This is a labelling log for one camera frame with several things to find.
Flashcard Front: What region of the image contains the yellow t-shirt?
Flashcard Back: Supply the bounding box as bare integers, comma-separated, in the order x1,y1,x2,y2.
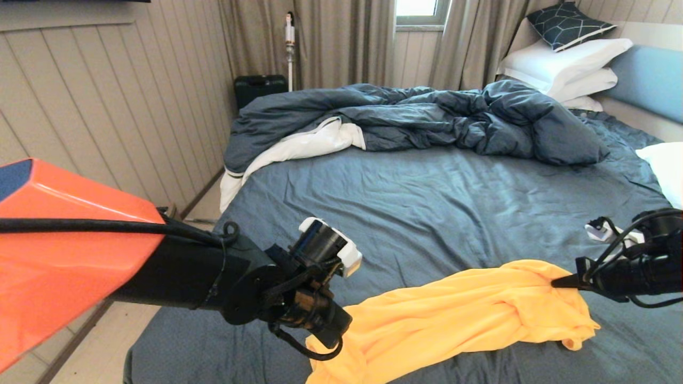
305,260,601,384

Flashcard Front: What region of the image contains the dark blue bed sheet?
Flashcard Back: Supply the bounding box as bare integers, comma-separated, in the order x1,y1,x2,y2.
124,109,683,384

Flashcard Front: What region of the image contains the white duvet lining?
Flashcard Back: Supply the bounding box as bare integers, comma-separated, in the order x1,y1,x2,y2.
219,116,367,214

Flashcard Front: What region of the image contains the small white pillow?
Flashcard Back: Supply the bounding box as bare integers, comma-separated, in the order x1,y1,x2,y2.
559,96,603,113

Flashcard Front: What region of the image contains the light blue headboard pad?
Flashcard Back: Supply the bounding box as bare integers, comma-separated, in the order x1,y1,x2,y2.
605,46,683,126

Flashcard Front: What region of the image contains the flat white pillow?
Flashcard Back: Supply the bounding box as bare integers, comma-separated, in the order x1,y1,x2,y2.
544,68,618,104

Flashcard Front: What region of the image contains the crumpled dark blue duvet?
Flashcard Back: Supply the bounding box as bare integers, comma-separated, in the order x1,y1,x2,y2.
223,80,610,174

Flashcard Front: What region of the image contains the large white pillow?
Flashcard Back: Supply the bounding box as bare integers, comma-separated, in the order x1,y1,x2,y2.
496,38,633,97

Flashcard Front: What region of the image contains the dark green hard case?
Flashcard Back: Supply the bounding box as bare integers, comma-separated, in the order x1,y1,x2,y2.
234,75,289,111

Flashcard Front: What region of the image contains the dark geometric pattern cushion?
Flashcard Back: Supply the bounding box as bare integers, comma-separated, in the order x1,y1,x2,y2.
526,3,617,53

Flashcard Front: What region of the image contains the narrow beige curtain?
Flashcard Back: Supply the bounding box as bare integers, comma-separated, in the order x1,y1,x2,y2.
427,0,563,92

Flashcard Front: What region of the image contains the white stick vacuum cleaner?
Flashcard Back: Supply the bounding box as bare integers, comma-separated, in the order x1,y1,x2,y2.
284,12,297,92

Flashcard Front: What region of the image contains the wide beige curtain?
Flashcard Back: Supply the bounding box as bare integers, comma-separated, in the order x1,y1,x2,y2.
218,0,395,91

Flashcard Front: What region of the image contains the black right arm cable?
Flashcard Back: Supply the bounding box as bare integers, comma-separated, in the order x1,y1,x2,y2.
584,208,683,309

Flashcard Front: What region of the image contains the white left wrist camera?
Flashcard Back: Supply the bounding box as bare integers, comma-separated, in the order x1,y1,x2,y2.
336,237,364,278

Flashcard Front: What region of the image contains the beige headboard frame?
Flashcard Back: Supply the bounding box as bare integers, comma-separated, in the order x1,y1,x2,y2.
504,20,683,143

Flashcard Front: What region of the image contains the window with grey frame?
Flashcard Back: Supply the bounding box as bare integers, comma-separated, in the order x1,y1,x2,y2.
394,0,451,28

